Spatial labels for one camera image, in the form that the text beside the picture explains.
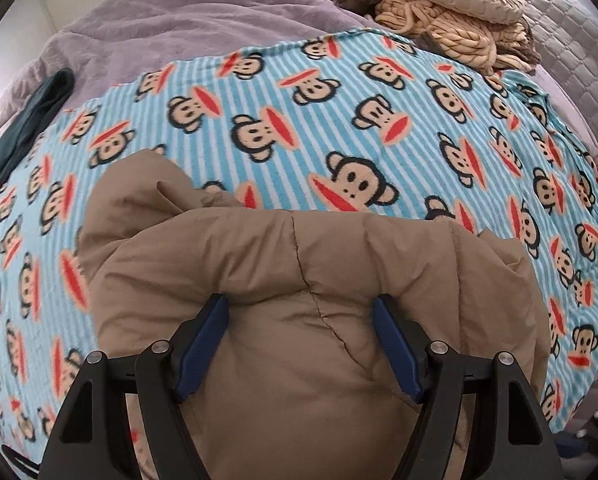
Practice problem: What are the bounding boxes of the pale quilted bedspread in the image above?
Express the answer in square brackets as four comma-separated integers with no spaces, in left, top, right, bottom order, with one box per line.
[494,0,598,161]

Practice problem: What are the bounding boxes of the tan puffer jacket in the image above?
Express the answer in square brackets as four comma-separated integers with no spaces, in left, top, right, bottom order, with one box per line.
[76,150,552,480]

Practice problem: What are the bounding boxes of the chunky beige knit sweater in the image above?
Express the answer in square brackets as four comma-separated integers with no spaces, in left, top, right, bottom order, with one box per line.
[374,0,504,77]

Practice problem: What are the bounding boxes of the purple duvet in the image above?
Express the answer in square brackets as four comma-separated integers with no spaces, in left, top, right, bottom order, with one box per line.
[0,0,394,126]

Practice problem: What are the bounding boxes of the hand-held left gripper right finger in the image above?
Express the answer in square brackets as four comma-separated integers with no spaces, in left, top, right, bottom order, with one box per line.
[372,296,562,480]

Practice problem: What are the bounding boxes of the monkey print striped blanket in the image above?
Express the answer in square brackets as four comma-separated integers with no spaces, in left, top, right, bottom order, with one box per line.
[0,27,598,480]

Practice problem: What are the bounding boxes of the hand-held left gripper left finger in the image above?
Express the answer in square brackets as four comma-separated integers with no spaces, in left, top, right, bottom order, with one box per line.
[38,294,230,480]

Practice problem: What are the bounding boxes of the dark teal garment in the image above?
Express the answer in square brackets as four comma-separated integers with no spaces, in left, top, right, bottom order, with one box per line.
[0,67,76,201]

